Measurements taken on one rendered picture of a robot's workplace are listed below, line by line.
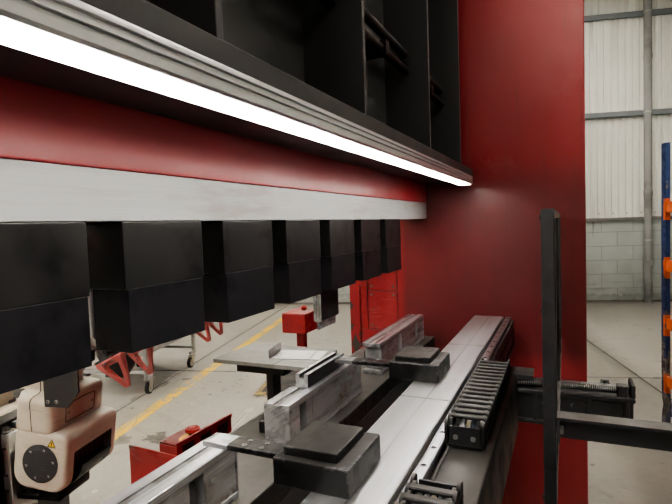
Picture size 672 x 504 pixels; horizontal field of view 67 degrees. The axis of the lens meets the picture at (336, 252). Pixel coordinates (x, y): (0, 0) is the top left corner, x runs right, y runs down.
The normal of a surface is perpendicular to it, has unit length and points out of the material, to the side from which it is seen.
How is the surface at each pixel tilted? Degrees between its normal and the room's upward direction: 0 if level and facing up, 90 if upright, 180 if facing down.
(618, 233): 90
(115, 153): 90
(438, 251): 90
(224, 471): 90
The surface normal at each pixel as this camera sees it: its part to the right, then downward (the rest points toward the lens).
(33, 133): 0.91, -0.01
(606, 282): -0.17, 0.06
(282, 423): -0.41, 0.06
